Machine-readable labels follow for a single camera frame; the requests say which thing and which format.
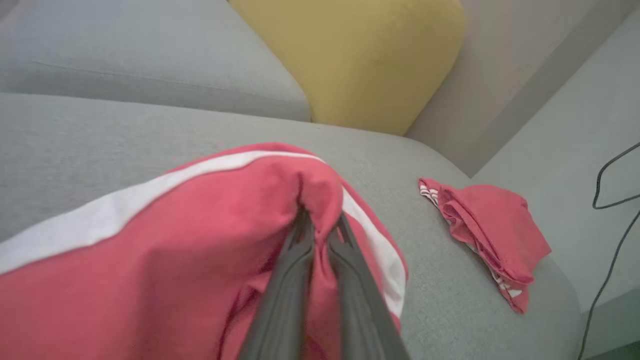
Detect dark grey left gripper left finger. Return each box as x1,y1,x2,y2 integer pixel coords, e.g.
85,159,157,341
237,210,316,360

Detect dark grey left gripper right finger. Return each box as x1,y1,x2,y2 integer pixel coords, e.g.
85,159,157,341
327,212,411,360

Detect red garment wide white stripe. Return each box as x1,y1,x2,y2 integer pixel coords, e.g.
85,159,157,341
0,141,410,360

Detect red garment thin white stripes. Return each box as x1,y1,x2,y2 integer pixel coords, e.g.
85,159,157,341
418,177,552,315

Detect grey fabric sofa seat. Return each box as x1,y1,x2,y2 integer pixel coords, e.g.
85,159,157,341
0,92,583,360

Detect pale grey sofa section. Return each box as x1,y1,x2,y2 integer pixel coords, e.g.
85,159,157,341
470,5,640,358

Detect large yellow sofa cushion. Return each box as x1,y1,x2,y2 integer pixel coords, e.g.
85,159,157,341
227,0,467,137

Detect grey sofa back cushion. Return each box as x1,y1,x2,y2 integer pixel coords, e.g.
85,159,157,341
0,0,312,122

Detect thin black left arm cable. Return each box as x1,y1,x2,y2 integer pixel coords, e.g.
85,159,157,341
577,141,640,360

